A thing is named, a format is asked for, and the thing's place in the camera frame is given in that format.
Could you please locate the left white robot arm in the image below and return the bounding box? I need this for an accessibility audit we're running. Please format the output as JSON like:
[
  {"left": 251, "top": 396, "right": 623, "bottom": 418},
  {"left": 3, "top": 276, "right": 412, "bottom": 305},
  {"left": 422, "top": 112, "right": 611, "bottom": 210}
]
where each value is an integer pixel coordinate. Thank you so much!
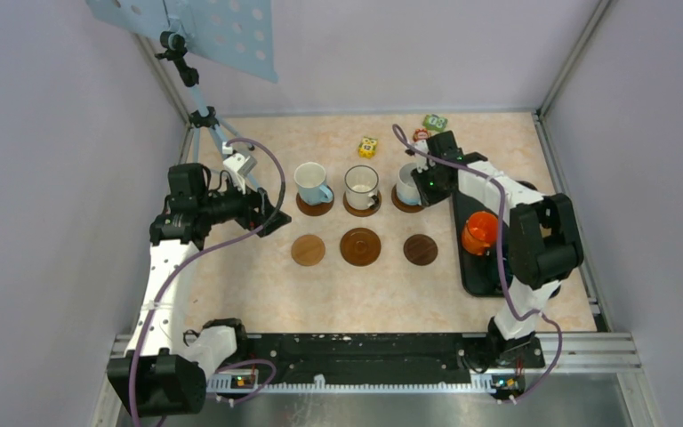
[{"left": 107, "top": 163, "right": 292, "bottom": 426}]

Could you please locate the green toy block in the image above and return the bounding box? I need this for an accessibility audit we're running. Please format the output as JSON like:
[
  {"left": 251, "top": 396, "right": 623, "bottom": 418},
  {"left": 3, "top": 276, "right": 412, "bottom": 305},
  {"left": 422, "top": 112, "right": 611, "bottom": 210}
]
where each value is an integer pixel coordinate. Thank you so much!
[{"left": 422, "top": 114, "right": 448, "bottom": 133}]

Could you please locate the brown ridged wooden coaster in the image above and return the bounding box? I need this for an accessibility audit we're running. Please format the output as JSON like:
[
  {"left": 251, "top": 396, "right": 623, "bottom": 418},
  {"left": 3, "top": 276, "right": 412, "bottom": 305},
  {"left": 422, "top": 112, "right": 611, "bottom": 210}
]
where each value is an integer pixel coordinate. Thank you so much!
[
  {"left": 342, "top": 191, "right": 381, "bottom": 217},
  {"left": 390, "top": 187, "right": 423, "bottom": 214},
  {"left": 295, "top": 194, "right": 335, "bottom": 217}
]

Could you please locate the dark brown ridged coaster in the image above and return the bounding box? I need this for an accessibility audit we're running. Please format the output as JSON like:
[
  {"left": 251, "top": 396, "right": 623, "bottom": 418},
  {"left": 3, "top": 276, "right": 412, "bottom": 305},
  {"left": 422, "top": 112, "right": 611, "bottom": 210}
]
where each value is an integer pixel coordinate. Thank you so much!
[{"left": 340, "top": 228, "right": 382, "bottom": 267}]

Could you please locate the white mug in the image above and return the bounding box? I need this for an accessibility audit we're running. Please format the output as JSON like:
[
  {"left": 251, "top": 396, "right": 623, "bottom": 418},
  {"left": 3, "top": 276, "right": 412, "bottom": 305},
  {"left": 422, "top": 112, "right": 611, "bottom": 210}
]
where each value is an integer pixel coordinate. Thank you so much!
[{"left": 396, "top": 163, "right": 421, "bottom": 205}]

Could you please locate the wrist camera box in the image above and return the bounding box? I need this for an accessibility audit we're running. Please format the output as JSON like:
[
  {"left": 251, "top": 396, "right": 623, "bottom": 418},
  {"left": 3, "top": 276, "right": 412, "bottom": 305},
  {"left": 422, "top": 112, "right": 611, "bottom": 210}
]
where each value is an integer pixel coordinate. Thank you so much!
[
  {"left": 222, "top": 151, "right": 257, "bottom": 194},
  {"left": 413, "top": 139, "right": 430, "bottom": 173}
]

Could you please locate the clear glass mug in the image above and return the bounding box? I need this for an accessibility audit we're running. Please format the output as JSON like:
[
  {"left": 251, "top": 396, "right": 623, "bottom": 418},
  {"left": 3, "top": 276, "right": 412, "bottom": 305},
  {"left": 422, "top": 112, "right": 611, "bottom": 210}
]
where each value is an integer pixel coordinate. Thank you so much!
[{"left": 344, "top": 165, "right": 381, "bottom": 211}]

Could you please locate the light blue tripod stand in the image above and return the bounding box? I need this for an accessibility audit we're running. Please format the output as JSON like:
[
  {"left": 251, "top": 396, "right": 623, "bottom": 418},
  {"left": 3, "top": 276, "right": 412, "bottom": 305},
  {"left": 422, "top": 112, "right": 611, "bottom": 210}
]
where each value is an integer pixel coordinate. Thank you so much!
[{"left": 156, "top": 30, "right": 260, "bottom": 189}]

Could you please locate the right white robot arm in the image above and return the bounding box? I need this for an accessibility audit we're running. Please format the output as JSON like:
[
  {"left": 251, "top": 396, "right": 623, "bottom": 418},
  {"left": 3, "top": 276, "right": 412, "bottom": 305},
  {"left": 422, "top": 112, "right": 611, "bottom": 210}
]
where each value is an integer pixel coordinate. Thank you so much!
[{"left": 406, "top": 131, "right": 584, "bottom": 367}]

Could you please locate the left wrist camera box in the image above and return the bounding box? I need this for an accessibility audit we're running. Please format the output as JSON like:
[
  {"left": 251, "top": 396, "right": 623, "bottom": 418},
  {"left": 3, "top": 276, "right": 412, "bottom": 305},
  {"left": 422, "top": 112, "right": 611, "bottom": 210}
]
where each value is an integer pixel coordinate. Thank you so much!
[{"left": 222, "top": 151, "right": 257, "bottom": 194}]

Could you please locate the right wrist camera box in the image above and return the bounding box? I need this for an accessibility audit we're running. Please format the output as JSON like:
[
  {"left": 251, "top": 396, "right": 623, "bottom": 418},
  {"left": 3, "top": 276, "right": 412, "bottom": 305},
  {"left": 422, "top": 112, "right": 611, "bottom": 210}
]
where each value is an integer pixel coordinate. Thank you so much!
[{"left": 413, "top": 139, "right": 430, "bottom": 173}]

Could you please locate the yellow toy block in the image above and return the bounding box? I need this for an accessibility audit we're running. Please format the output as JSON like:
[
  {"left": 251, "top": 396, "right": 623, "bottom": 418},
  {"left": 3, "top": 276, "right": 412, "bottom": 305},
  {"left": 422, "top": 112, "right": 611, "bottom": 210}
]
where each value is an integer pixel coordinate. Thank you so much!
[{"left": 358, "top": 137, "right": 379, "bottom": 158}]

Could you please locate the black serving tray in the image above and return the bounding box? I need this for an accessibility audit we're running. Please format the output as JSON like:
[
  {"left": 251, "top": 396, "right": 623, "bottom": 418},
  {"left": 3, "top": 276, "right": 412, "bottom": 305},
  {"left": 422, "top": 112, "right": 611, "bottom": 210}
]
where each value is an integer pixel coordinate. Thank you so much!
[{"left": 451, "top": 191, "right": 503, "bottom": 298}]

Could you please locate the red toy block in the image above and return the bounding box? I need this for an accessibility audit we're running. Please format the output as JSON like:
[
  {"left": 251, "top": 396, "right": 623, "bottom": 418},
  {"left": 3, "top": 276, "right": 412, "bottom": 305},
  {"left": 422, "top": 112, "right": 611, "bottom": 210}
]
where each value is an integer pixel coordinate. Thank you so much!
[{"left": 413, "top": 128, "right": 431, "bottom": 142}]

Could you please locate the light blue perforated board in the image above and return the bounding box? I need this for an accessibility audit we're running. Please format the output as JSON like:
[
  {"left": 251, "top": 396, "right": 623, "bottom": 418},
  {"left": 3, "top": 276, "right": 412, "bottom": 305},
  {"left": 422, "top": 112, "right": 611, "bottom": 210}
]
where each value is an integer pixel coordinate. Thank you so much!
[{"left": 86, "top": 0, "right": 278, "bottom": 83}]

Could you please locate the light wooden coaster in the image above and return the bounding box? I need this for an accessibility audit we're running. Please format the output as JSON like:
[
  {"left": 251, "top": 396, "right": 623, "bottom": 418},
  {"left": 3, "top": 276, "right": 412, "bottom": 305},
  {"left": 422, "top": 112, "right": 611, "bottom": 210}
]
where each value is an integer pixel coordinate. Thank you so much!
[{"left": 291, "top": 234, "right": 325, "bottom": 267}]

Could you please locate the dark walnut coaster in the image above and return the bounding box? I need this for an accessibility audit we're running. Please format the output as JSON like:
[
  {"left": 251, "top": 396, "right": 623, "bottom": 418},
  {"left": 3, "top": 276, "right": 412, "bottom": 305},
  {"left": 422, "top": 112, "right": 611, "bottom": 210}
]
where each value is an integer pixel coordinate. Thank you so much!
[{"left": 403, "top": 234, "right": 438, "bottom": 266}]

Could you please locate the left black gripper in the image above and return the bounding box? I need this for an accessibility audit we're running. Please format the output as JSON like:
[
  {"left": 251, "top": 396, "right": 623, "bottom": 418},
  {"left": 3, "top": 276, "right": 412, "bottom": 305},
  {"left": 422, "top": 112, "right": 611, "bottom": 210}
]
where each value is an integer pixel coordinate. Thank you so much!
[{"left": 198, "top": 171, "right": 291, "bottom": 237}]

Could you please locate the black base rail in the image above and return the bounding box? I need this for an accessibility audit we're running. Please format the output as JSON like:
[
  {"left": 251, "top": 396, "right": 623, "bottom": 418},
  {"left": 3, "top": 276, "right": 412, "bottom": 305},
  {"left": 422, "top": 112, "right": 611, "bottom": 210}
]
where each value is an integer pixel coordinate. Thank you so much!
[{"left": 206, "top": 333, "right": 546, "bottom": 400}]

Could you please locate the orange mug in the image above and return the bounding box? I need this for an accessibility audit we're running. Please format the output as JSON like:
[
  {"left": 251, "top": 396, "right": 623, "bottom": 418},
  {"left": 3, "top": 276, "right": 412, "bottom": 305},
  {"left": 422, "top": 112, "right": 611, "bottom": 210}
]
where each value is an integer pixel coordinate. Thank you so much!
[{"left": 461, "top": 211, "right": 499, "bottom": 256}]

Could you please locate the light blue mug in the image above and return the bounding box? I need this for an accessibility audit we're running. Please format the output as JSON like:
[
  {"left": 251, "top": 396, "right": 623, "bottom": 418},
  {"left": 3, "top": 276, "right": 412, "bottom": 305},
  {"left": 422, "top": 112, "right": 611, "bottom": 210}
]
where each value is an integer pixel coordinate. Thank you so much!
[{"left": 293, "top": 162, "right": 333, "bottom": 205}]

